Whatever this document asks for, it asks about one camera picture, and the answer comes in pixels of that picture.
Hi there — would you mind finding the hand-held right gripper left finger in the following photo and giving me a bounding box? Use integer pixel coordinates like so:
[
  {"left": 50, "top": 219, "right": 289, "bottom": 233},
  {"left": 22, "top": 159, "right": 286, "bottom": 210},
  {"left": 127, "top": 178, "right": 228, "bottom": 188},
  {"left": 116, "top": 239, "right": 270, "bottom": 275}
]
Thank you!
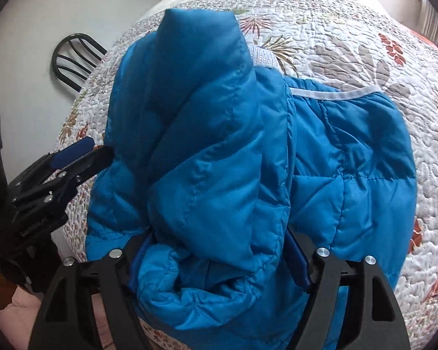
[{"left": 27, "top": 232, "right": 157, "bottom": 350}]

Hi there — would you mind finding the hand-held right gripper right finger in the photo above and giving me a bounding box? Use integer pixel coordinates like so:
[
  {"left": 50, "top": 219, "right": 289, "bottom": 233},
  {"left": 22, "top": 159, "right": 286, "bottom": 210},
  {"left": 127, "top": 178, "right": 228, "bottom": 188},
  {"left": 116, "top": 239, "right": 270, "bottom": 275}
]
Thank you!
[{"left": 286, "top": 230, "right": 411, "bottom": 350}]

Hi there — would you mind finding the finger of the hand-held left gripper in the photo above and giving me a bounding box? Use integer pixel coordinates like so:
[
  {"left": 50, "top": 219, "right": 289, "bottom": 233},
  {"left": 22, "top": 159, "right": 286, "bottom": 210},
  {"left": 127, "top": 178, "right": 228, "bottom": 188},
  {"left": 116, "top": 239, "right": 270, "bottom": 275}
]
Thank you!
[
  {"left": 7, "top": 136, "right": 95, "bottom": 192},
  {"left": 13, "top": 146, "right": 114, "bottom": 207}
]

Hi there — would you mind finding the blue puffer jacket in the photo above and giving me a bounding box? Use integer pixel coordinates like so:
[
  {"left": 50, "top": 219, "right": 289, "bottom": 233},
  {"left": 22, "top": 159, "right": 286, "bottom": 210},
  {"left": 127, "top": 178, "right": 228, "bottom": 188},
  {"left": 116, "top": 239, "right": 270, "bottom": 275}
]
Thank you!
[{"left": 84, "top": 7, "right": 418, "bottom": 350}]

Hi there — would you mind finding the pink cloth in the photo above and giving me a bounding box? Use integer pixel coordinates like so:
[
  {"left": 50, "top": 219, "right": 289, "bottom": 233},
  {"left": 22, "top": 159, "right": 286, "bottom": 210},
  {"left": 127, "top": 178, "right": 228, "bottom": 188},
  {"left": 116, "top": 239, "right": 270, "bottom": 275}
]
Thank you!
[{"left": 0, "top": 287, "right": 114, "bottom": 350}]

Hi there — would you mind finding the black metal chair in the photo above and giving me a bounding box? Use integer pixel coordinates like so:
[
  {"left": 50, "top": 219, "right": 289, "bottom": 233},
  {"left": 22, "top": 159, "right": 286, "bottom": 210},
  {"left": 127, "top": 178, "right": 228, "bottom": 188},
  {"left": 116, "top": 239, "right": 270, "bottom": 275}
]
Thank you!
[{"left": 51, "top": 34, "right": 108, "bottom": 93}]

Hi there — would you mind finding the bed with white quilt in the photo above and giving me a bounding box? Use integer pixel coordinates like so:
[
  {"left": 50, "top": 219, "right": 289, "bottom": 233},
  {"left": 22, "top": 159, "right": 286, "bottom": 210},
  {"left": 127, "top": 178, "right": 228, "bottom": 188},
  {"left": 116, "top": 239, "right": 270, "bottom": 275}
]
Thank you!
[{"left": 56, "top": 0, "right": 438, "bottom": 350}]

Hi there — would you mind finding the white curtain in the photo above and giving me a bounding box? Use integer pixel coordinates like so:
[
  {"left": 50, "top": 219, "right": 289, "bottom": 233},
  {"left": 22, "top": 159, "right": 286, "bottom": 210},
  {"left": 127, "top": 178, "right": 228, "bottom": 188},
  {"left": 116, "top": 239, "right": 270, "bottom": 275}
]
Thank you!
[{"left": 420, "top": 0, "right": 438, "bottom": 44}]

